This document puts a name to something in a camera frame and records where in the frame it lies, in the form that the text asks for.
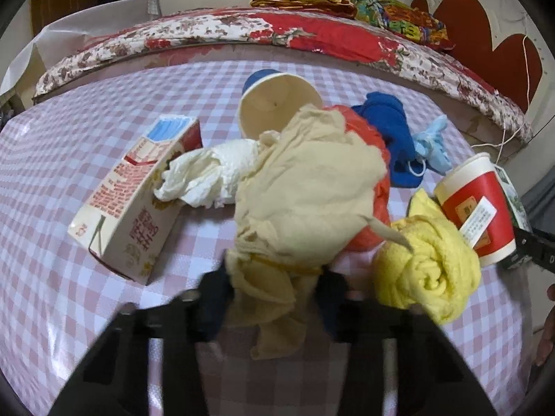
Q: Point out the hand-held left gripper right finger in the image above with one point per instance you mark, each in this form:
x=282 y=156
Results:
x=329 y=307

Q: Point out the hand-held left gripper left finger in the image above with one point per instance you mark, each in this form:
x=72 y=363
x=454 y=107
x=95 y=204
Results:
x=217 y=307

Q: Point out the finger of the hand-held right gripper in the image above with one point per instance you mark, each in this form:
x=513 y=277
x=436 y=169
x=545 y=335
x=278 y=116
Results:
x=535 y=245

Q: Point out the red paper cup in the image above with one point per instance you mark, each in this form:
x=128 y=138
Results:
x=459 y=195

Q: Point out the yellow cloth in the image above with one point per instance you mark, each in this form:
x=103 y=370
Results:
x=425 y=260

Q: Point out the orange-red plastic bag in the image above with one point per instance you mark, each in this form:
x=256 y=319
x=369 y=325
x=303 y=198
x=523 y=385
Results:
x=379 y=208

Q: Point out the beige cloth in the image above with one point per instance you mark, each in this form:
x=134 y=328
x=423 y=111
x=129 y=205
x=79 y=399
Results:
x=303 y=190

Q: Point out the light blue face mask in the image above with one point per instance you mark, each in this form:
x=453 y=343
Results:
x=433 y=147

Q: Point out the person's right hand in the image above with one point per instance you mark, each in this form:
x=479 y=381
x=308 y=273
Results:
x=545 y=342

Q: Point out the green and white packet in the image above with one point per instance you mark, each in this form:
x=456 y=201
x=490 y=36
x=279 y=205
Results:
x=514 y=201

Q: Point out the white and red milk carton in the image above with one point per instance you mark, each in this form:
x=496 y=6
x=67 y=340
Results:
x=125 y=208

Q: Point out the crumpled white tissue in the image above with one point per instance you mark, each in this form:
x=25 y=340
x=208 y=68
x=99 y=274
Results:
x=203 y=169

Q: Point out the blue cloth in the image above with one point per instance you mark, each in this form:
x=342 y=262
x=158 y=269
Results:
x=390 y=125

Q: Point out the white and blue paper cup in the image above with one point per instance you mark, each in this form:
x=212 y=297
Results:
x=269 y=104

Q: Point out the pink checkered tablecloth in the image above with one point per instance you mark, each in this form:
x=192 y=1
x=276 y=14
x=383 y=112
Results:
x=65 y=147

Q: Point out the red and white headboard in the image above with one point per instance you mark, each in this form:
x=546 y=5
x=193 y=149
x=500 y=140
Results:
x=468 y=21

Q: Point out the red floral quilt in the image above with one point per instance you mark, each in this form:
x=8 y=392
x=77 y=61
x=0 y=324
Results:
x=329 y=37

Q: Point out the folded yellow and red blanket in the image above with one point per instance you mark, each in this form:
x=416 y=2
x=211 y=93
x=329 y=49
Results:
x=303 y=2

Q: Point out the white sheet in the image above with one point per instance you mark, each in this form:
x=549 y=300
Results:
x=56 y=39

